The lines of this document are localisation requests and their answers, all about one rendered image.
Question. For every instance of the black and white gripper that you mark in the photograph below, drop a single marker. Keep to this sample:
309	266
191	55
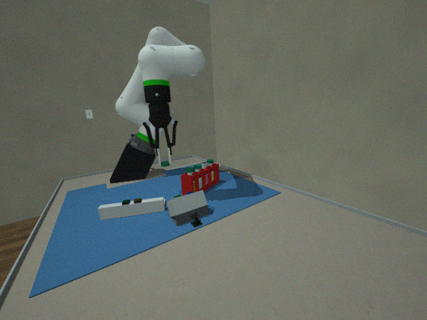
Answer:
159	117

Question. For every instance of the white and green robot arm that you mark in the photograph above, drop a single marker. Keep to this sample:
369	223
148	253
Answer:
157	63

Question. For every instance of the blue flat mat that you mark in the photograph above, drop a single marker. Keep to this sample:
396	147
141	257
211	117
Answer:
81	243

